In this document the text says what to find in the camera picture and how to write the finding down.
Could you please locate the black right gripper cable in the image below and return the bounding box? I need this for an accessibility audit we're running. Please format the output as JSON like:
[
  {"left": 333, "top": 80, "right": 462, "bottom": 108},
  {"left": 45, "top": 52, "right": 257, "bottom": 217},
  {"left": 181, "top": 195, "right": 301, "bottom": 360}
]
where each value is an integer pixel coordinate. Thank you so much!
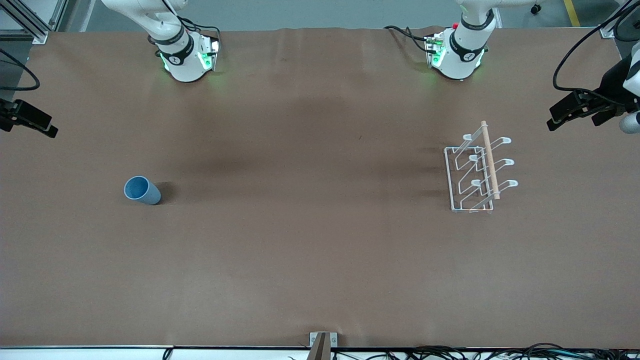
[{"left": 0, "top": 48, "right": 41, "bottom": 92}]

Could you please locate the grey metal bracket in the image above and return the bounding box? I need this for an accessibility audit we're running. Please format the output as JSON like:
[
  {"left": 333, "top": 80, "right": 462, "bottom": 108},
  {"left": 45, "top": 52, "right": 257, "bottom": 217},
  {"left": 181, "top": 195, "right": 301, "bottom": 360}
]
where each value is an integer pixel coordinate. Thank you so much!
[{"left": 309, "top": 331, "right": 338, "bottom": 348}]

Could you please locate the black left arm base cable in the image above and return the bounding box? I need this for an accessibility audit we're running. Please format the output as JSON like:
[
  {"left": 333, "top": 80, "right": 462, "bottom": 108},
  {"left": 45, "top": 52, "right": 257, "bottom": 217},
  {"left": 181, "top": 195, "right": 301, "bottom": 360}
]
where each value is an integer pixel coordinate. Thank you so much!
[{"left": 384, "top": 25, "right": 432, "bottom": 52}]

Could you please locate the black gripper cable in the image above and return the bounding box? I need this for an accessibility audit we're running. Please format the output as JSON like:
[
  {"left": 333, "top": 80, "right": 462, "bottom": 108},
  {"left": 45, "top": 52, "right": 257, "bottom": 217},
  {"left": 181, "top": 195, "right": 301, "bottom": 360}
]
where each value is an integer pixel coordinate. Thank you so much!
[
  {"left": 0, "top": 48, "right": 41, "bottom": 92},
  {"left": 552, "top": 0, "right": 640, "bottom": 96}
]

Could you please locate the brown table cover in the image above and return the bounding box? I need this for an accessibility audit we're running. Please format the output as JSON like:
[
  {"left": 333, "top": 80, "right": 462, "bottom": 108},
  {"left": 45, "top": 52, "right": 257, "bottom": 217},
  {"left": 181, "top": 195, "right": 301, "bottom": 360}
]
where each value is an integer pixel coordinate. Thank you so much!
[{"left": 0, "top": 26, "right": 640, "bottom": 349}]

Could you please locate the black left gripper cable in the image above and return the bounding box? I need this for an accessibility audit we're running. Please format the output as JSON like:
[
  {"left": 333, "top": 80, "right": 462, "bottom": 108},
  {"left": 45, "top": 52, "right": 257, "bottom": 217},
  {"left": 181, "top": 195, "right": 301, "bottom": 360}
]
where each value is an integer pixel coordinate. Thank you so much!
[{"left": 552, "top": 0, "right": 640, "bottom": 96}]

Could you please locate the blue plastic cup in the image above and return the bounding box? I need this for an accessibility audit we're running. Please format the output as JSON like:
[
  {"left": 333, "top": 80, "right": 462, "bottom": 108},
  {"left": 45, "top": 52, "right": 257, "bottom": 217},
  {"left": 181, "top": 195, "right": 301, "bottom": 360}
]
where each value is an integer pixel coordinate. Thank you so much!
[{"left": 123, "top": 175, "right": 162, "bottom": 206}]

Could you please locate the black cable bundle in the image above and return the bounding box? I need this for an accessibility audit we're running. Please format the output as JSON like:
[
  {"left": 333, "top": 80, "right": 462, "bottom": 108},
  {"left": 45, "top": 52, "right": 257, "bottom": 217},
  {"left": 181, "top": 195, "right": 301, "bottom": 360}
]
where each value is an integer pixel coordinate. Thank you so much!
[{"left": 332, "top": 342, "right": 640, "bottom": 360}]

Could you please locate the black arm base cable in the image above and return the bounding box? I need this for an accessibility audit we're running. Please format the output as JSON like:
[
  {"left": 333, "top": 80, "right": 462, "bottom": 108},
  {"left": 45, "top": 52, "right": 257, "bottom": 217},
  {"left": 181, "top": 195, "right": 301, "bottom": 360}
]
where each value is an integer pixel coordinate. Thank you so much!
[
  {"left": 384, "top": 25, "right": 432, "bottom": 52},
  {"left": 177, "top": 16, "right": 222, "bottom": 42}
]

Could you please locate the white wire cup rack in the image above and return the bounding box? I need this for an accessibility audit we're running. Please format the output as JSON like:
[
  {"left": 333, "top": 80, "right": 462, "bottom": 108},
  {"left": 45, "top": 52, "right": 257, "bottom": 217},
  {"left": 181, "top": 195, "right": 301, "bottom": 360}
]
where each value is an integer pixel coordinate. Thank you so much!
[{"left": 444, "top": 120, "right": 519, "bottom": 214}]

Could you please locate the black right arm base cable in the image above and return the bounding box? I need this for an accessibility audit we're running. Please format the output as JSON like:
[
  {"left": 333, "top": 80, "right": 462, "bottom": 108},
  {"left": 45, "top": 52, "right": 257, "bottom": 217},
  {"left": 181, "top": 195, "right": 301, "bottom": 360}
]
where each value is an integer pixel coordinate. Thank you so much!
[{"left": 177, "top": 16, "right": 222, "bottom": 42}]

